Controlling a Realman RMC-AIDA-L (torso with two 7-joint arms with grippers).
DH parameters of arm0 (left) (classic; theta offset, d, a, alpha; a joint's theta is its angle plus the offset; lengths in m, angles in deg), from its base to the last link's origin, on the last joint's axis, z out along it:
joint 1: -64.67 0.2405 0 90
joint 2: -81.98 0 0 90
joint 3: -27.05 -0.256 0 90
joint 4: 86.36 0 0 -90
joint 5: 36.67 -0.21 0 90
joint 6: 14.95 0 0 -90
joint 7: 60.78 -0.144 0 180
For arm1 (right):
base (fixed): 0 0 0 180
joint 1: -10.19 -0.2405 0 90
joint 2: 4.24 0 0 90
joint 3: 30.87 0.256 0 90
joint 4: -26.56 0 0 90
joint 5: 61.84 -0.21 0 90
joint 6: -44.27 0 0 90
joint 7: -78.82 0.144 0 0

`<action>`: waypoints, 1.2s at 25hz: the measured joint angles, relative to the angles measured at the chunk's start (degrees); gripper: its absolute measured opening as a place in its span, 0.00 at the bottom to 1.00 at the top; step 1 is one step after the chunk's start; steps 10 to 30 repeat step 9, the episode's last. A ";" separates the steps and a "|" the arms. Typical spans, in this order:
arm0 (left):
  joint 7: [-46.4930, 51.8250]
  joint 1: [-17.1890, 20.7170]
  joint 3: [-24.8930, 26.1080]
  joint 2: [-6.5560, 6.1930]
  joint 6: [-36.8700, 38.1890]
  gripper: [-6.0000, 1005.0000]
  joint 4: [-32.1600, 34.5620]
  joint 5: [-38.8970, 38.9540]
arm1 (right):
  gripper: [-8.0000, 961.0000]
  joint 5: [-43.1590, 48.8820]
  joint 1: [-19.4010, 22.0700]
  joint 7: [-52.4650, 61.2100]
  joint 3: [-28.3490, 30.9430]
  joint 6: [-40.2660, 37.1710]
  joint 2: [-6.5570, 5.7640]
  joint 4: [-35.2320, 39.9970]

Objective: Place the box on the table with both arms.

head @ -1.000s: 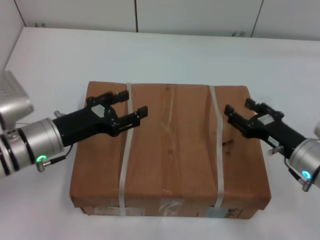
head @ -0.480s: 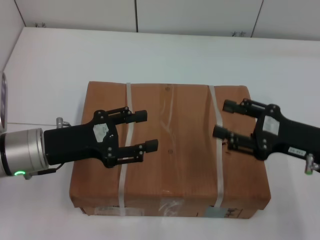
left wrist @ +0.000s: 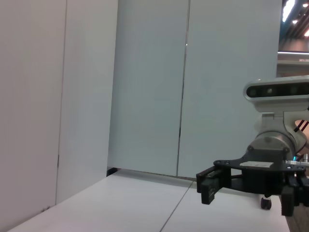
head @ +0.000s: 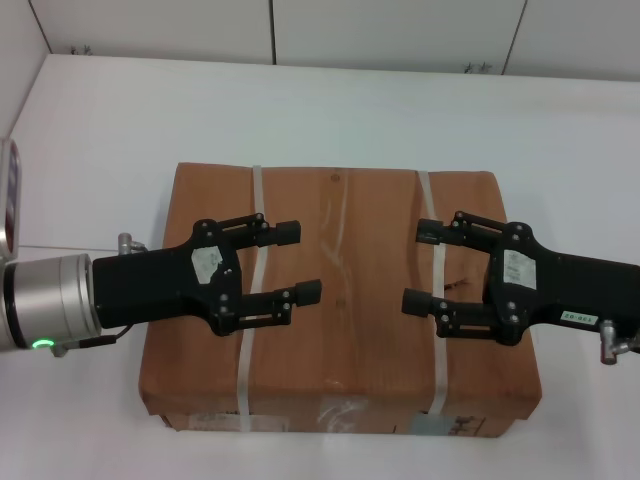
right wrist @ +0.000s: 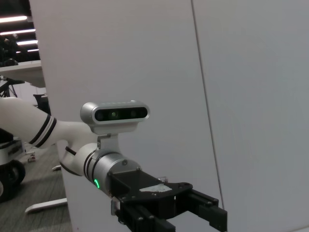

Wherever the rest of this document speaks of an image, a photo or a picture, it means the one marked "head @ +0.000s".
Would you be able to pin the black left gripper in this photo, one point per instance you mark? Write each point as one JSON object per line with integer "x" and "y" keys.
{"x": 145, "y": 285}

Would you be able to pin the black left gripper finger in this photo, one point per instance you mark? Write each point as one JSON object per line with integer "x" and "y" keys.
{"x": 307, "y": 292}

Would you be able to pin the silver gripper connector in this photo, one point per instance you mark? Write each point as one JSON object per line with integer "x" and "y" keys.
{"x": 609, "y": 342}
{"x": 127, "y": 244}

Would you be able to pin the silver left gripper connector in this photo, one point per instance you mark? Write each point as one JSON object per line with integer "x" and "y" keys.
{"x": 127, "y": 244}

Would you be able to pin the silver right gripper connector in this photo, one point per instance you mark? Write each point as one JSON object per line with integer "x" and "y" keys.
{"x": 609, "y": 342}

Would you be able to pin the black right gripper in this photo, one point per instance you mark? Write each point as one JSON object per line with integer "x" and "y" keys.
{"x": 575, "y": 290}

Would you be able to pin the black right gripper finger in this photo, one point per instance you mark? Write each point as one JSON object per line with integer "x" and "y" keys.
{"x": 415, "y": 301}

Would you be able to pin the brown paper cardboard box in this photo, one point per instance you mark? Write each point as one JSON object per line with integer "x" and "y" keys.
{"x": 350, "y": 350}

